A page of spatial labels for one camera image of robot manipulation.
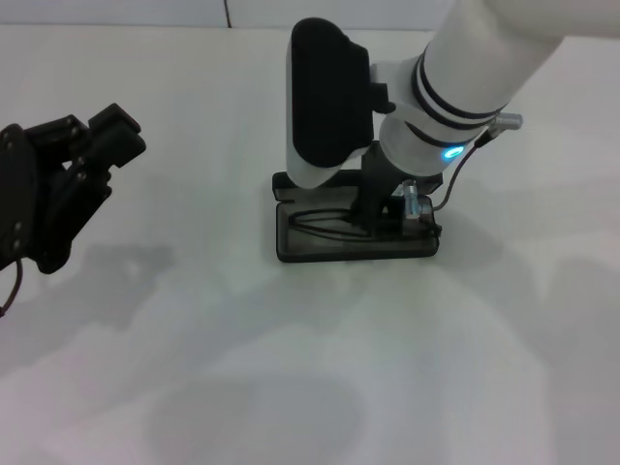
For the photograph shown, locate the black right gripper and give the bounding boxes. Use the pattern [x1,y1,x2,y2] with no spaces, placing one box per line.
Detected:
[350,141,414,230]

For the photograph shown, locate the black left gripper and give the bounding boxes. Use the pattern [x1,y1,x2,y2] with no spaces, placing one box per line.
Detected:
[0,102,147,276]

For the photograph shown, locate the black glasses case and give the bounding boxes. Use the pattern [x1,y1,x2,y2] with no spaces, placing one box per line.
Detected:
[270,169,444,264]

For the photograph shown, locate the black glasses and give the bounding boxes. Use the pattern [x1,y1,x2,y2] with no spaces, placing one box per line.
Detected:
[289,207,443,242]

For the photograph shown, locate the dark right arm cable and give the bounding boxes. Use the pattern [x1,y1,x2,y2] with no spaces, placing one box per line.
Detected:
[432,126,501,213]

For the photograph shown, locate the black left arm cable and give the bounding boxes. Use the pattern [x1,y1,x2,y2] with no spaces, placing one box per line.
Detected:
[0,258,26,320]

